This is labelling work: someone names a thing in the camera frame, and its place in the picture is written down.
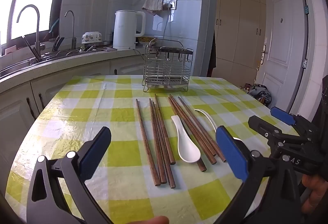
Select green checked tablecloth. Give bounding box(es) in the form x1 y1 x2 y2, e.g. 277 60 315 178
5 74 303 224

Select white ceramic spoon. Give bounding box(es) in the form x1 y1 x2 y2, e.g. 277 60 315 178
194 109 243 142
171 115 201 163

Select tall steel faucet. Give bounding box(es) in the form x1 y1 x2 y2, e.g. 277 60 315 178
17 5 47 60

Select cream wardrobe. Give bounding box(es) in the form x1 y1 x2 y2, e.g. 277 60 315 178
215 0 267 78

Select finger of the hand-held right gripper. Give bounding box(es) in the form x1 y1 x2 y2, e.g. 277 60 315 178
248 115 312 147
270 107 318 137

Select white patterned bowl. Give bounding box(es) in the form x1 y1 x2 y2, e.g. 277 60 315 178
81 32 103 44

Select white panelled door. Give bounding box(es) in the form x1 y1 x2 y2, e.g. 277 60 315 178
256 0 308 112

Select white electric kettle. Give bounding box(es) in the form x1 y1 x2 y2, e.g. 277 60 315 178
113 10 146 50

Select yellow patterned bowl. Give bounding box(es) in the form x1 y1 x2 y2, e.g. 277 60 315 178
136 36 157 45

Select steel kitchen sink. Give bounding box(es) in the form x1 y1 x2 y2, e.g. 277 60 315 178
0 48 85 78

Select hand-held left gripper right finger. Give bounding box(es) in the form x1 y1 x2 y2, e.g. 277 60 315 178
215 126 301 224

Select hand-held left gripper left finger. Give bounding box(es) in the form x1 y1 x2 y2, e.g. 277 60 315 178
26 126 113 224

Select person's left hand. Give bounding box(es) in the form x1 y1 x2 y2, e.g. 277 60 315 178
133 215 170 224

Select white power cable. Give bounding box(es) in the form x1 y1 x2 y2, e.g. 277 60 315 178
131 47 148 63

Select hanging checked dishcloth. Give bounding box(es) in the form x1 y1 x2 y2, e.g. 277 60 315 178
142 0 164 16

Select metal door handle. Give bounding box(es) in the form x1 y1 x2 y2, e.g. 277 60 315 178
259 45 267 64

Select person's right hand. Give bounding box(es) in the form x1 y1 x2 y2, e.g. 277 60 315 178
301 173 328 214

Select small steel faucet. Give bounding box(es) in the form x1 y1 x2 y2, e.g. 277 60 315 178
64 10 77 49

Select speckled kitchen counter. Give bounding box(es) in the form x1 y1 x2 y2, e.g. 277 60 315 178
0 43 154 90

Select white base cabinets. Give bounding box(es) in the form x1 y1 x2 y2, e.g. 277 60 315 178
0 56 146 153

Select blue handled brush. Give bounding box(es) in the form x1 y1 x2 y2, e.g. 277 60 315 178
49 18 60 34

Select steel wire utensil rack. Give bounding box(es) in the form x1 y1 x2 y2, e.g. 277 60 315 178
142 41 194 93

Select pile of clothes and bags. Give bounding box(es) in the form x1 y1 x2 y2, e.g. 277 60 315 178
243 83 272 108

